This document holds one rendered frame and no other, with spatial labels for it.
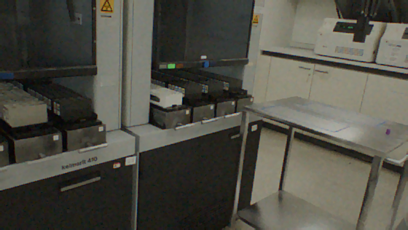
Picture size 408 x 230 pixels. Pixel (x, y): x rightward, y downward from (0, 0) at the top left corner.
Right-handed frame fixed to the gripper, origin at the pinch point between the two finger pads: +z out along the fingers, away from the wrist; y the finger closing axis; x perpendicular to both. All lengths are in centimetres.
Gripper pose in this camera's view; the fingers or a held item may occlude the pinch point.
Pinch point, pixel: (361, 30)
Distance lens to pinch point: 108.1
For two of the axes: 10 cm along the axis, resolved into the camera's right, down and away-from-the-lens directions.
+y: 8.4, -0.9, 5.4
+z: -0.9, 9.5, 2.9
